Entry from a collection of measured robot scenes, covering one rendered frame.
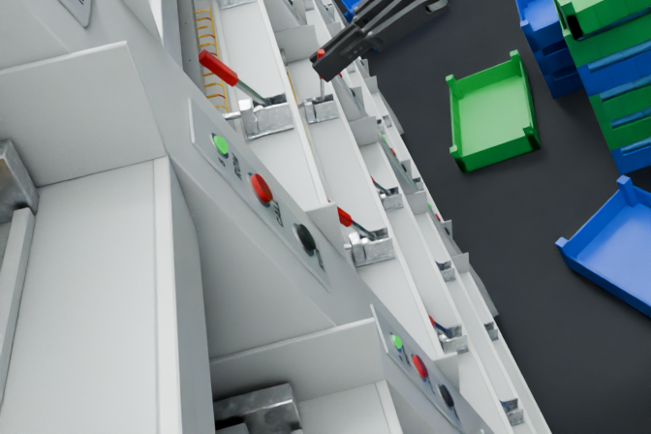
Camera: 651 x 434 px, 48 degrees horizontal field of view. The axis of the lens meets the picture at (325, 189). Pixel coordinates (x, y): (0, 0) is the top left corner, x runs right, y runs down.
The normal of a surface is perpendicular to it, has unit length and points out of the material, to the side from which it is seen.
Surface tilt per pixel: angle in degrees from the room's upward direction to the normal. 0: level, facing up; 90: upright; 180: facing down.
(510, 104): 0
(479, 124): 0
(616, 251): 0
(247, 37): 22
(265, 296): 90
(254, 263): 90
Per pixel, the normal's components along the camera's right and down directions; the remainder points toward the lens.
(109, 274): -0.15, -0.77
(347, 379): 0.19, 0.60
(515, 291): -0.50, -0.62
